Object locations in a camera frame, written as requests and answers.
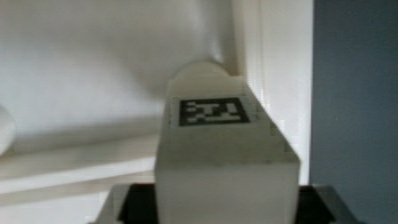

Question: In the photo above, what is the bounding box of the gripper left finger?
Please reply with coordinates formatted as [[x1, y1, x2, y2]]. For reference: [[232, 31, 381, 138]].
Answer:
[[95, 183, 161, 224]]

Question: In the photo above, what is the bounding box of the white square tabletop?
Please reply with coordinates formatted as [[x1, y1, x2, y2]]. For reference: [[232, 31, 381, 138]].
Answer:
[[0, 0, 315, 224]]

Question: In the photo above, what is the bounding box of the white table leg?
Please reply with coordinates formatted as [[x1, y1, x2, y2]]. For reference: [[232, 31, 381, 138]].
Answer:
[[155, 62, 301, 224]]

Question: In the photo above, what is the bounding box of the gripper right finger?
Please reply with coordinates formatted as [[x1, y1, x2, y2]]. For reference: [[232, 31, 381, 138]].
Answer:
[[296, 185, 360, 224]]

